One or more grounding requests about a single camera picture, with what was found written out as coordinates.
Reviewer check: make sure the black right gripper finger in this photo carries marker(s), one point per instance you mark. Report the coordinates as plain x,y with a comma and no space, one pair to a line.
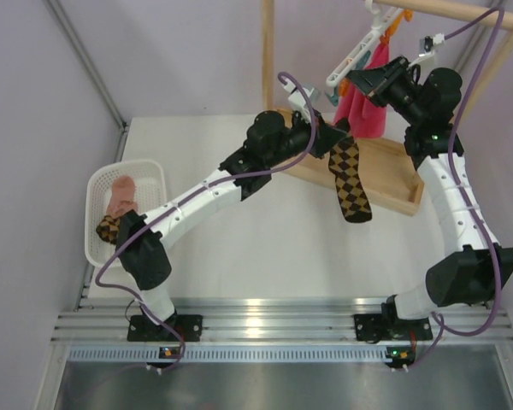
375,98
369,81

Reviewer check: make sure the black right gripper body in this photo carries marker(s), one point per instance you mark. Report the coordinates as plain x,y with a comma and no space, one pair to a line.
400,93

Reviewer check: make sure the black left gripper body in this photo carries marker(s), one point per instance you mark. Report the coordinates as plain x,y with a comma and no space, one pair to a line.
296,137

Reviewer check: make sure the magenta pink cloth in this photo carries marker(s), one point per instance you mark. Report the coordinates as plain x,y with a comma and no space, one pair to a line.
365,119

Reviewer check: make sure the white plastic clip hanger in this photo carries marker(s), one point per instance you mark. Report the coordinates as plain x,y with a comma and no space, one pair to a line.
382,20

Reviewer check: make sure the orange clothes clip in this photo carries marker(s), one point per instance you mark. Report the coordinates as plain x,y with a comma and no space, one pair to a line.
343,87

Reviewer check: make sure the brown yellow argyle sock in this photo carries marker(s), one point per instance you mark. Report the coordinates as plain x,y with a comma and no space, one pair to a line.
343,164
108,229

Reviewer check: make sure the teal clothes clip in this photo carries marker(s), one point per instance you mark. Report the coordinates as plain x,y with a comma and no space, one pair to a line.
333,97

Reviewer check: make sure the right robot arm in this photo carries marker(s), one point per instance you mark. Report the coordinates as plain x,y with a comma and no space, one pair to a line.
475,266

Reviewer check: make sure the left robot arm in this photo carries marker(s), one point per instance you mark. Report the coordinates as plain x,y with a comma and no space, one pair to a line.
144,239

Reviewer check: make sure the wooden drying rack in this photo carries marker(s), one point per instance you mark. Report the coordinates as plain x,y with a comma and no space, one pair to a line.
388,178

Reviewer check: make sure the white perforated plastic basket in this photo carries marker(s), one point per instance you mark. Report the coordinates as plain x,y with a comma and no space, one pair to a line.
150,192

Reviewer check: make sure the pink sock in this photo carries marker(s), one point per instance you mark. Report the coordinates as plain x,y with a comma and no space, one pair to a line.
122,197

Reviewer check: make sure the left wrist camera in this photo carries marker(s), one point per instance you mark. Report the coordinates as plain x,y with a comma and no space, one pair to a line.
298,99

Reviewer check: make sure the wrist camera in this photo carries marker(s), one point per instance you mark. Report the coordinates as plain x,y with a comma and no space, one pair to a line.
428,48
298,99

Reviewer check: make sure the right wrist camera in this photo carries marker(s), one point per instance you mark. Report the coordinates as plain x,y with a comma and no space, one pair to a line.
428,48

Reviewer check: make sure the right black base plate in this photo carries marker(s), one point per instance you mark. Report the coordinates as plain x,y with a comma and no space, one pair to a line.
375,327

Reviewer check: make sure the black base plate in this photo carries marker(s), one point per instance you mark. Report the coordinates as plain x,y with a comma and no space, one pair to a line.
188,326
375,327

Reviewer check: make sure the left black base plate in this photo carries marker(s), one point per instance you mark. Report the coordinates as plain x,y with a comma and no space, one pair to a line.
188,326

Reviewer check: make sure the aluminium mounting rail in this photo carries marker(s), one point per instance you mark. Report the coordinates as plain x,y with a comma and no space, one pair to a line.
226,320

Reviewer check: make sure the grey slotted cable duct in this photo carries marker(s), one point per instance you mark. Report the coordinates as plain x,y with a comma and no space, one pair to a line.
242,354

